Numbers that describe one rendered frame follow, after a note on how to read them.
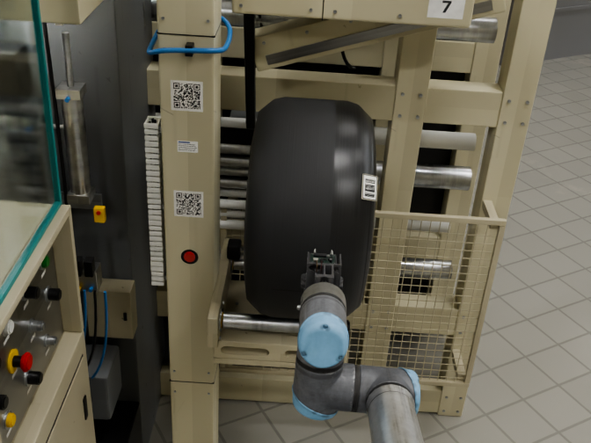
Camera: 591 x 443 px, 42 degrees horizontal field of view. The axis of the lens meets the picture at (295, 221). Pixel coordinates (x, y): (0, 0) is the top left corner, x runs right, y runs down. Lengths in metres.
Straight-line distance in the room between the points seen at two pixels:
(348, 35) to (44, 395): 1.21
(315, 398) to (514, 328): 2.35
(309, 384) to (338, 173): 0.53
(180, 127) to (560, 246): 2.97
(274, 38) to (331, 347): 1.05
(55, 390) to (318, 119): 0.89
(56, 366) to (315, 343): 0.80
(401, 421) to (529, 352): 2.33
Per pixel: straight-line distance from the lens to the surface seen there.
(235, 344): 2.07
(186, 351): 2.23
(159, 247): 2.05
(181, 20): 1.77
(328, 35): 2.17
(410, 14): 2.02
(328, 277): 1.51
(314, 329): 1.37
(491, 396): 3.33
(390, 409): 1.36
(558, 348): 3.69
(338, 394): 1.46
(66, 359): 1.99
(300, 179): 1.75
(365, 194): 1.76
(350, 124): 1.84
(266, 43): 2.18
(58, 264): 1.95
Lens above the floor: 2.18
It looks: 31 degrees down
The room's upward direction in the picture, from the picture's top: 4 degrees clockwise
